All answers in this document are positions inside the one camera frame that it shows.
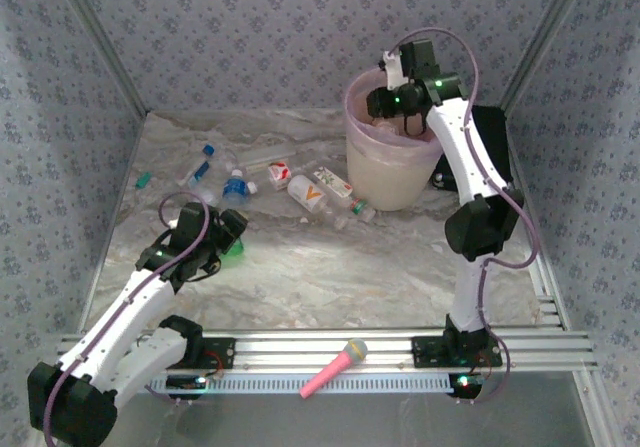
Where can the green bottle with yellow cap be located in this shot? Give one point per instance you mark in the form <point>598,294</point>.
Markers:
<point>234,258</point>

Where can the clear bottle with blue label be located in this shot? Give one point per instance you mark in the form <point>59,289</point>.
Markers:
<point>235,188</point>

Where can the white bottle with orange mark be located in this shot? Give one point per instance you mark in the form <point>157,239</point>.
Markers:
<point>306,192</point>

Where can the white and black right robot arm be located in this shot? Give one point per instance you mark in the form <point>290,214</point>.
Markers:
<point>465,152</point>

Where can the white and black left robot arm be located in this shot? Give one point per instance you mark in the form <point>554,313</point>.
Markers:
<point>125,307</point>

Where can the white ribbed plastic bin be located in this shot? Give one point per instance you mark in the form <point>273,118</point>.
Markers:
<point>385,182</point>

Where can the loose white bottle cap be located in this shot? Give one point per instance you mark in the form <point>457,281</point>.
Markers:
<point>252,187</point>

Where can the small red-white carton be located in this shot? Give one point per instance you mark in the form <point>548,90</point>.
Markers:
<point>279,174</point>

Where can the clear bottle with blue cap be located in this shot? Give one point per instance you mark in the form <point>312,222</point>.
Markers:
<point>200,169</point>

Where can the black case with chrome corners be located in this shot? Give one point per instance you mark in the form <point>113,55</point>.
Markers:
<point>495,137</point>

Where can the clear bottle with floral label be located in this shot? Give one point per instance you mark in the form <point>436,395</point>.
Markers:
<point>332,182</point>

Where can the small teal plastic object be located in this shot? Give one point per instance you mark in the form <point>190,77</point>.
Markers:
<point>143,180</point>

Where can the pink toy microphone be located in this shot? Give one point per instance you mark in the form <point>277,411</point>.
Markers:
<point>332,369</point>

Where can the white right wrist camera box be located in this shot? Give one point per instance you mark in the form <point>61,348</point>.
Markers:
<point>392,67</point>

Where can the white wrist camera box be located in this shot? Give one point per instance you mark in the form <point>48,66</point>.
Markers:
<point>173,224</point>
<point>392,67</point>

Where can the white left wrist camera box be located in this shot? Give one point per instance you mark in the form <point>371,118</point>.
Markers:
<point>173,224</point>

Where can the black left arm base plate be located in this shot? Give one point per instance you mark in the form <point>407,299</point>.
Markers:
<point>222,352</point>

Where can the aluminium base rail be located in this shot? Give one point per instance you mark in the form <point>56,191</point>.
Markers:
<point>300,347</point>

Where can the metal corner post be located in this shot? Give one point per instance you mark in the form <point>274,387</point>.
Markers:
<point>102,42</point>
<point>544,32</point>

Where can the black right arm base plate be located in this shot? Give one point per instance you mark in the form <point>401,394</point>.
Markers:
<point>425,352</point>

